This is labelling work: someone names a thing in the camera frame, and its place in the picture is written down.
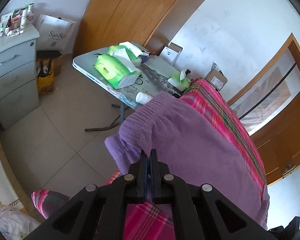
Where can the brown cardboard box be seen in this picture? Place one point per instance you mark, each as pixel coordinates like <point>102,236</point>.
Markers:
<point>216,78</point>

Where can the pink plaid pillow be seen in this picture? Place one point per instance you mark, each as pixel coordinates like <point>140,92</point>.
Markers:
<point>47,201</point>

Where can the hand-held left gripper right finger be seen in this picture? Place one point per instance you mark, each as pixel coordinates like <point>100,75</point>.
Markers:
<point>153,177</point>

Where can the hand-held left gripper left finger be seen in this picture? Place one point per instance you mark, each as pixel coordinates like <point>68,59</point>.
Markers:
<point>145,177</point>

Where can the group of cosmetic bottles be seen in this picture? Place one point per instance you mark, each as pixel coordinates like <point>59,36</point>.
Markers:
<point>17,20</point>

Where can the floral quilt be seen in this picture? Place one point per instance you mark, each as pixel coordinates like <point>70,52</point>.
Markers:
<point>5,217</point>

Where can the white plastic cup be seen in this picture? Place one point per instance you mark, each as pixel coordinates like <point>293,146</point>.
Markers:
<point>143,98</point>

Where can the yellow bag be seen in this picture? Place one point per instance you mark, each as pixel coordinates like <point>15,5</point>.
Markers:
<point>45,82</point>

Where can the purple fleece pants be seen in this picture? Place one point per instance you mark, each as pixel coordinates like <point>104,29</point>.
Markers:
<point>190,142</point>

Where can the small green tissue pack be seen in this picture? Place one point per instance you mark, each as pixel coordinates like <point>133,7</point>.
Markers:
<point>178,81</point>

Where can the clear plastic door curtain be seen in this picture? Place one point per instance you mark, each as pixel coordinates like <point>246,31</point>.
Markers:
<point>270,97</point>

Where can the white paper bag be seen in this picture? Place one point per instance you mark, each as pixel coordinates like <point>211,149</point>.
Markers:
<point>56,33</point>

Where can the grey folding table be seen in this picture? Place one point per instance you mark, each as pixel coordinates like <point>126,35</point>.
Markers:
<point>155,70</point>

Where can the grey drawer cabinet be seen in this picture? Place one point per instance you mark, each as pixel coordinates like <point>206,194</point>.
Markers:
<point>12,80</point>

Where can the small white box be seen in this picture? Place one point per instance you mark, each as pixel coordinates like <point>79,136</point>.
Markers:
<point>171,53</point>

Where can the pink plaid bed sheet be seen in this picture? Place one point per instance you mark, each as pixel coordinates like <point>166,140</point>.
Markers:
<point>215,110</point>

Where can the wooden wardrobe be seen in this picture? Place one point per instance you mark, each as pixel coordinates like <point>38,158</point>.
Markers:
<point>130,12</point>

